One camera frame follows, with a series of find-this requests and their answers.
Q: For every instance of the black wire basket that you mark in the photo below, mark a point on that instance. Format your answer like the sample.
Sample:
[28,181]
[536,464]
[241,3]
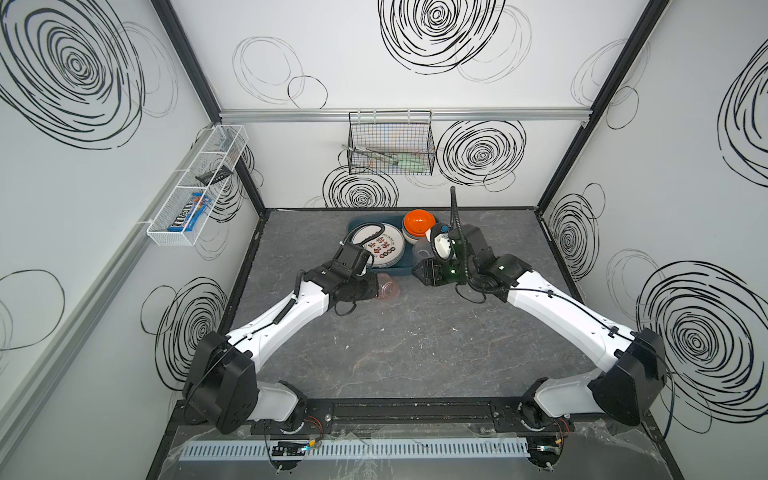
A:
[391,132]

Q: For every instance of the black remote in basket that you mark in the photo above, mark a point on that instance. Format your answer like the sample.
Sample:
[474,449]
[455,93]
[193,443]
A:
[214,176]

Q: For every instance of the pink plastic cup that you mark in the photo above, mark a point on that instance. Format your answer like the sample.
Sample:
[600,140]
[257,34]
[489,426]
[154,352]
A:
[388,289]

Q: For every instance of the orange bowl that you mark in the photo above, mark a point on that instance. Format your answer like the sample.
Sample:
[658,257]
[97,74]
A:
[417,223]

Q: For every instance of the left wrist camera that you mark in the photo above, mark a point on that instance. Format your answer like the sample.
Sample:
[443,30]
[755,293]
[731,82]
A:
[350,260]

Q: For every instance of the white slotted cable duct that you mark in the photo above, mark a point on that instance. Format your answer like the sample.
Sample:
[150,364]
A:
[354,449]

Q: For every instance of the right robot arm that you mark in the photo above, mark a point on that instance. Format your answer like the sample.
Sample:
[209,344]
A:
[629,372]

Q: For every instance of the white wire shelf basket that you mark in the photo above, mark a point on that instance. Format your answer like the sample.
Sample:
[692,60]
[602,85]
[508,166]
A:
[217,145]

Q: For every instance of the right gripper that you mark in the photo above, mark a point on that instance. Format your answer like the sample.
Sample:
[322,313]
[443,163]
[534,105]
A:
[426,274]

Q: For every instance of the black front rail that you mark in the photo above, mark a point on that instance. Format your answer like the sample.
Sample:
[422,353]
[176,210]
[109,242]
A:
[499,414]

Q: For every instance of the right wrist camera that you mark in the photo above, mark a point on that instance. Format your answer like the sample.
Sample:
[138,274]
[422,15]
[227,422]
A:
[453,243]

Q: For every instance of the green item in basket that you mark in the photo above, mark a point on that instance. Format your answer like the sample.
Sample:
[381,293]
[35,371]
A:
[414,163]

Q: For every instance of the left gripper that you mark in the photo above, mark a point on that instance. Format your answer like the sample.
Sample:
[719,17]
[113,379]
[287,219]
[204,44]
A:
[365,288]

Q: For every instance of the cream bowl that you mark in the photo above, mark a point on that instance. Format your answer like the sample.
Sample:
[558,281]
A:
[411,240]

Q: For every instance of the teal plastic bin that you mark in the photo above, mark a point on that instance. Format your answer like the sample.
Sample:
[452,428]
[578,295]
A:
[405,265]

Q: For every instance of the blue candy packet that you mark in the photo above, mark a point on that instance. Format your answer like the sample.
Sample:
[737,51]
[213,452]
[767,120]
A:
[194,207]

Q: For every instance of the clear glass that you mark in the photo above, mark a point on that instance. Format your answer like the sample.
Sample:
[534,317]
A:
[421,250]

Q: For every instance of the metal tongs in basket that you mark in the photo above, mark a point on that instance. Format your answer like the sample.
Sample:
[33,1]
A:
[372,154]

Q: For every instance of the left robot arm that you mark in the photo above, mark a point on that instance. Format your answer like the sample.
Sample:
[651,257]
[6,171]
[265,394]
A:
[222,387]

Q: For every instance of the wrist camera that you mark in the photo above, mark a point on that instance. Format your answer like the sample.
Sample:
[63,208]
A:
[350,260]
[453,243]

